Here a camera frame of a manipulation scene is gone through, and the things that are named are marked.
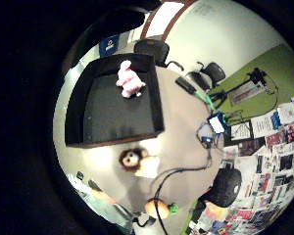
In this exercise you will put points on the grey electronics hub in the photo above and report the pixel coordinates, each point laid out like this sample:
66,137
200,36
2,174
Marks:
205,135

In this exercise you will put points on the white and blue box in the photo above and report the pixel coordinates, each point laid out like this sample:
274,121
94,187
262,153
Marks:
217,123

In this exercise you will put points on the orange carrot toy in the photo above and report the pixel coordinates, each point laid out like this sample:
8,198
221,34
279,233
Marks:
157,209

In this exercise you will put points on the brown monkey soft toy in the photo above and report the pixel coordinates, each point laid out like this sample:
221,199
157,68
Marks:
134,160

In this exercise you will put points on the white poster with red stripe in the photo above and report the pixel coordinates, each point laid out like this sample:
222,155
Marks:
246,92

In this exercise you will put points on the black office chair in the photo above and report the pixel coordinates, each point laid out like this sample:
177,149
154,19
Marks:
152,49
213,73

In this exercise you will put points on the person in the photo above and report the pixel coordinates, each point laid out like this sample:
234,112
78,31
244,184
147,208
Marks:
98,199

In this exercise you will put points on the black open tray box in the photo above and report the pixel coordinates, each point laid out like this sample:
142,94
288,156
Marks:
117,107

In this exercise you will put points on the pink soft toy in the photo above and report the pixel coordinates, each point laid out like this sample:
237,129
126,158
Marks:
129,81

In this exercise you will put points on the brown framed door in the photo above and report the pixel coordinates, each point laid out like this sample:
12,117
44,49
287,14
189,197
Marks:
164,19

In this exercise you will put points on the blue recycling bin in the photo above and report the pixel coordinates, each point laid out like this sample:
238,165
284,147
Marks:
109,45

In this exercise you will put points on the wall of posters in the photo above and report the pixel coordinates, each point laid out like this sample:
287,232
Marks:
268,169

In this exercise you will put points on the black tripod with camera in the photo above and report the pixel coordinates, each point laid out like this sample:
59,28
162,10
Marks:
248,84

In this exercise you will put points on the black bar camera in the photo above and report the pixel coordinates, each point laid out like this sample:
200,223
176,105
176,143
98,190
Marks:
185,85

